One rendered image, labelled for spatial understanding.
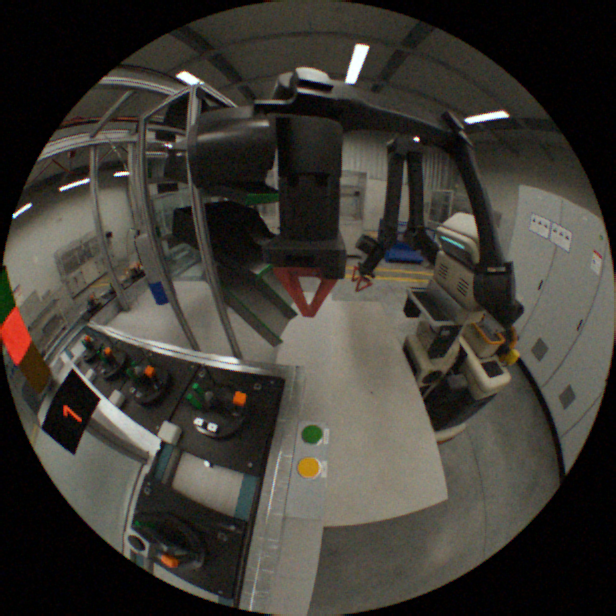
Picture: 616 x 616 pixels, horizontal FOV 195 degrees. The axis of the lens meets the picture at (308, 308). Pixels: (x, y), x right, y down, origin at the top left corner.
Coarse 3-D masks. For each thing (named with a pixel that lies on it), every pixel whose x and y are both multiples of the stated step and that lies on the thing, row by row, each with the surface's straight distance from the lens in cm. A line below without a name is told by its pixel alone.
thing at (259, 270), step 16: (208, 208) 60; (176, 224) 52; (192, 224) 47; (208, 224) 61; (224, 224) 57; (240, 224) 53; (192, 240) 48; (224, 240) 53; (240, 240) 54; (224, 256) 42; (240, 256) 47; (256, 256) 49; (240, 272) 41; (256, 272) 43
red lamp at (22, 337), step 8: (16, 312) 32; (8, 320) 32; (16, 320) 32; (8, 328) 32; (16, 328) 32; (24, 328) 33; (8, 336) 32; (16, 336) 32; (24, 336) 32; (8, 344) 33; (16, 344) 32; (24, 344) 32; (16, 352) 32; (24, 352) 32; (16, 360) 33
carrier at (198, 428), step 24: (192, 384) 53; (216, 384) 47; (240, 384) 48; (264, 384) 46; (192, 408) 47; (216, 408) 42; (264, 408) 43; (168, 432) 48; (192, 432) 47; (216, 432) 41; (240, 432) 42; (264, 432) 41; (216, 456) 43; (240, 456) 41; (264, 456) 41
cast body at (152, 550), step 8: (136, 528) 41; (144, 528) 43; (128, 536) 40; (136, 536) 40; (144, 536) 40; (152, 536) 42; (160, 536) 43; (136, 544) 40; (144, 544) 39; (152, 544) 39; (160, 544) 41; (168, 544) 42; (144, 552) 40; (152, 552) 41; (168, 552) 41
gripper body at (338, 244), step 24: (288, 192) 16; (312, 192) 15; (336, 192) 16; (288, 216) 16; (312, 216) 15; (336, 216) 17; (288, 240) 16; (312, 240) 15; (336, 240) 16; (336, 264) 14
